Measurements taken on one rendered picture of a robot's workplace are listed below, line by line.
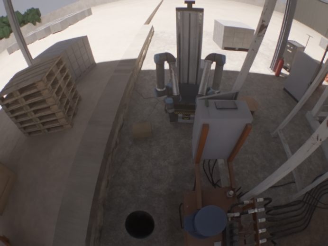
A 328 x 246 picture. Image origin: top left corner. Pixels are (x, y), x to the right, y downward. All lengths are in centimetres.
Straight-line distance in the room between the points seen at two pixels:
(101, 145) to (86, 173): 46
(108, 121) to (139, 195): 119
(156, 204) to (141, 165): 61
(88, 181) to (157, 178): 92
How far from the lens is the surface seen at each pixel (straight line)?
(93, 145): 230
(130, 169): 230
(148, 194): 213
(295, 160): 96
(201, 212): 102
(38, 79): 228
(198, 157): 145
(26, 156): 310
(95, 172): 206
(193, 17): 210
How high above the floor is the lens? 203
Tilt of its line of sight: 49 degrees down
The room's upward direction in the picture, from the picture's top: 5 degrees counter-clockwise
